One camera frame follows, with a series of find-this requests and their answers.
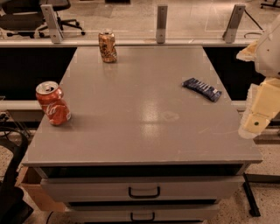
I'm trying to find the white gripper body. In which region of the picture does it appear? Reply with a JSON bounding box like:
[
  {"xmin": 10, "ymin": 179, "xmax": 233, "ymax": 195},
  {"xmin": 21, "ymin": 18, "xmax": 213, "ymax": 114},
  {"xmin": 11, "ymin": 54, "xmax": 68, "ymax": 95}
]
[{"xmin": 255, "ymin": 15, "xmax": 280, "ymax": 78}]

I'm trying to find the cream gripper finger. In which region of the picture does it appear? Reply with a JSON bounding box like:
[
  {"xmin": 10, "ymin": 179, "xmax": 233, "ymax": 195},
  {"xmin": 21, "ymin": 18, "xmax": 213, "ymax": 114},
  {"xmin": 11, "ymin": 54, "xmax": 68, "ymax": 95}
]
[
  {"xmin": 236, "ymin": 40, "xmax": 258, "ymax": 62},
  {"xmin": 238, "ymin": 78, "xmax": 280, "ymax": 139}
]

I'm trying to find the blue rxbar blueberry wrapper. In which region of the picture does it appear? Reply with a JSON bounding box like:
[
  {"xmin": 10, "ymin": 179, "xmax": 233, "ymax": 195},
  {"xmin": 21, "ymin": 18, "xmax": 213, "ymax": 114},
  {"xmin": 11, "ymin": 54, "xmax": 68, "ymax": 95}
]
[{"xmin": 182, "ymin": 78, "xmax": 222, "ymax": 102}]

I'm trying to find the orange crushed soda can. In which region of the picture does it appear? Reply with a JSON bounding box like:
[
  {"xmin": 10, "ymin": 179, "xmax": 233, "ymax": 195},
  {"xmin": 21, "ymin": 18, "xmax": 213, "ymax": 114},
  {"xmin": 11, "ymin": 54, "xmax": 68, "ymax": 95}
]
[{"xmin": 98, "ymin": 29, "xmax": 117, "ymax": 63}]

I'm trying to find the red coca-cola can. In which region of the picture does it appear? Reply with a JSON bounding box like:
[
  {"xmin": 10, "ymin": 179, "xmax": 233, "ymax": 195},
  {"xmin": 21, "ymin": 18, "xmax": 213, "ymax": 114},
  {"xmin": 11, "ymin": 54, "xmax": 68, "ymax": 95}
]
[{"xmin": 36, "ymin": 81, "xmax": 71, "ymax": 126}]

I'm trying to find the black metal table leg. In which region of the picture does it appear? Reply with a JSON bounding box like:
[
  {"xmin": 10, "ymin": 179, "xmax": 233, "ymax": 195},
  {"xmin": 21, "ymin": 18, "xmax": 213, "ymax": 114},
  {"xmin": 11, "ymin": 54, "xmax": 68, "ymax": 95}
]
[{"xmin": 242, "ymin": 173, "xmax": 280, "ymax": 217}]

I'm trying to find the grey lower drawer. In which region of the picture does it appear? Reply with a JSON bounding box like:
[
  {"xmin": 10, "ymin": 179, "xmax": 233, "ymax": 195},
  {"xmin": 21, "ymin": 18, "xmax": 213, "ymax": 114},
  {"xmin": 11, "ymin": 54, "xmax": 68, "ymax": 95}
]
[{"xmin": 67, "ymin": 204, "xmax": 219, "ymax": 223}]

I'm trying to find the grey drawer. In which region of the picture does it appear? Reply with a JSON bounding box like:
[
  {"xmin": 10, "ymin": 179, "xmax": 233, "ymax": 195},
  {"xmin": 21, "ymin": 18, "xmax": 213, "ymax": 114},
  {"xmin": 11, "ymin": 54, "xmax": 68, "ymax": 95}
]
[
  {"xmin": 41, "ymin": 176, "xmax": 243, "ymax": 203},
  {"xmin": 67, "ymin": 204, "xmax": 219, "ymax": 223}
]

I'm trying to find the grey upper drawer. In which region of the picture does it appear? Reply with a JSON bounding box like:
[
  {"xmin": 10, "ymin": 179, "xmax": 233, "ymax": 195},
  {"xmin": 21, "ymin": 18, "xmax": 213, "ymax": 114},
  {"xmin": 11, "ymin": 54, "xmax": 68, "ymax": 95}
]
[{"xmin": 41, "ymin": 176, "xmax": 243, "ymax": 203}]

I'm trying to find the black office chair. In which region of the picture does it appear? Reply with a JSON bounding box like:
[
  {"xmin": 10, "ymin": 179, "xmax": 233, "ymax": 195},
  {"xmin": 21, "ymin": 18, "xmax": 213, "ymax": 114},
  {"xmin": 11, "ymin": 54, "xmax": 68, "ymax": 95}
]
[{"xmin": 0, "ymin": 0, "xmax": 86, "ymax": 39}]

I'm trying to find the cardboard box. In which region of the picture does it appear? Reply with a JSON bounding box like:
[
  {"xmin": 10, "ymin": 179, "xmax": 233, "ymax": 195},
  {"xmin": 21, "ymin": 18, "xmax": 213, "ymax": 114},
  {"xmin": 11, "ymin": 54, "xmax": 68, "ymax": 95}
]
[{"xmin": 17, "ymin": 166, "xmax": 66, "ymax": 212}]

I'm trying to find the black chair at left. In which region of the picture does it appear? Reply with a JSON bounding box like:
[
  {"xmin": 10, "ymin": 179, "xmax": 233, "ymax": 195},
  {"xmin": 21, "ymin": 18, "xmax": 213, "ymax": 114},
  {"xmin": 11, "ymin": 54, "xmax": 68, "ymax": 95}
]
[{"xmin": 0, "ymin": 127, "xmax": 33, "ymax": 224}]

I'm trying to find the right grey metal bracket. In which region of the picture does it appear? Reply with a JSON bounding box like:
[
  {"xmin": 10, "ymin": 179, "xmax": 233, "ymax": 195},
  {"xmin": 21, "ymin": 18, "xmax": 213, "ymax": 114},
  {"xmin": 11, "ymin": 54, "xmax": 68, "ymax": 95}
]
[{"xmin": 222, "ymin": 4, "xmax": 245, "ymax": 44}]

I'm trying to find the grey metal bracket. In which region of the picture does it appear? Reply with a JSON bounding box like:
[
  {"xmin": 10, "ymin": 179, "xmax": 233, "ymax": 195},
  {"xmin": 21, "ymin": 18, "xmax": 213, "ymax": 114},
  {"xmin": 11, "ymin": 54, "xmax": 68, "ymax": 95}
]
[
  {"xmin": 156, "ymin": 5, "xmax": 168, "ymax": 44},
  {"xmin": 41, "ymin": 4, "xmax": 63, "ymax": 44},
  {"xmin": 222, "ymin": 4, "xmax": 245, "ymax": 44}
]

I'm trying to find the black floor cable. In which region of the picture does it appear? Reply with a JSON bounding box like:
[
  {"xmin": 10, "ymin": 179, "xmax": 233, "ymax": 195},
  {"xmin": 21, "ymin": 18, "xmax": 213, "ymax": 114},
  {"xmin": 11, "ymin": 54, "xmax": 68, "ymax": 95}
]
[{"xmin": 243, "ymin": 8, "xmax": 265, "ymax": 39}]

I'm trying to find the middle grey metal bracket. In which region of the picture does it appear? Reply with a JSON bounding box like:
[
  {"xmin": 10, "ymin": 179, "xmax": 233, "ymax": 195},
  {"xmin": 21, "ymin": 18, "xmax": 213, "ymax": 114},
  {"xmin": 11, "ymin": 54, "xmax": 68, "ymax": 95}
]
[{"xmin": 156, "ymin": 5, "xmax": 168, "ymax": 44}]

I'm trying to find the left grey metal bracket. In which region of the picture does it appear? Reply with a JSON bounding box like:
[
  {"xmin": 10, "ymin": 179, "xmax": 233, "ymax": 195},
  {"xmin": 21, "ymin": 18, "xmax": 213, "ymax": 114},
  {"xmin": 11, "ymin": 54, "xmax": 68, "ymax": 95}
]
[{"xmin": 41, "ymin": 4, "xmax": 63, "ymax": 44}]

